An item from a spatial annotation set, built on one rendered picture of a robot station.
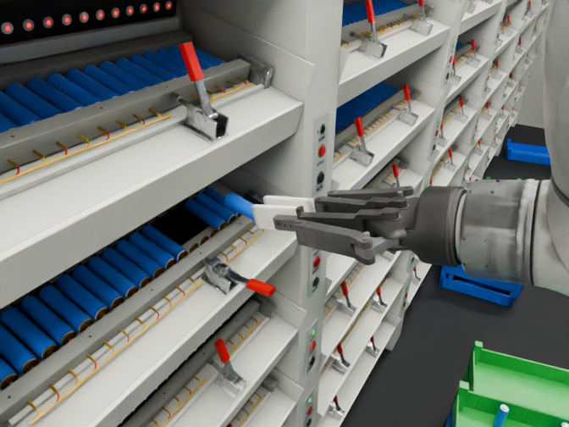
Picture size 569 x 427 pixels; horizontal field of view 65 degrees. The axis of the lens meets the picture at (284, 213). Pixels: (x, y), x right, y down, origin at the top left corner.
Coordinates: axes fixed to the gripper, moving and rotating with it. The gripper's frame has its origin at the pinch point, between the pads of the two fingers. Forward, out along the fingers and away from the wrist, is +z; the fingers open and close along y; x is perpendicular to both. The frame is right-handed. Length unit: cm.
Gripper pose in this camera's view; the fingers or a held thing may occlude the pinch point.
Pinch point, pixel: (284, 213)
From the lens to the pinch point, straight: 52.3
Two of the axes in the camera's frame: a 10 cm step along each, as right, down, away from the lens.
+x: 2.0, 8.9, 4.0
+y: -5.3, 4.4, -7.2
